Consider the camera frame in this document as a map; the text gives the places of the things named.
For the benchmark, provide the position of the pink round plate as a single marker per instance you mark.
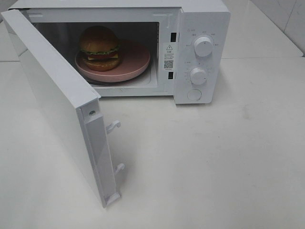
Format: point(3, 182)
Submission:
point(134, 56)

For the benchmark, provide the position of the burger with lettuce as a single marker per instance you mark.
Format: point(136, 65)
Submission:
point(99, 47)

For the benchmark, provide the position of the white upper power knob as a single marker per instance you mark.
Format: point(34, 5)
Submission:
point(203, 45)

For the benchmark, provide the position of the white microwave oven body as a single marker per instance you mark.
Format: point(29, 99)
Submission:
point(149, 22)

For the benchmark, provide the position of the white lower timer knob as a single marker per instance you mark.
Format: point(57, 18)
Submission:
point(198, 76)

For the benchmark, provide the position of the white microwave door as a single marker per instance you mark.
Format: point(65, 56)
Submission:
point(70, 105)

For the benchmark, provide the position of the glass turntable plate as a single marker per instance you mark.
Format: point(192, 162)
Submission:
point(142, 78)

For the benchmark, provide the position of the round white door button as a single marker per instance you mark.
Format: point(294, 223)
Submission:
point(194, 95)

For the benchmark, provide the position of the white warning label sticker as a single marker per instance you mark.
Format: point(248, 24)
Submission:
point(168, 56)

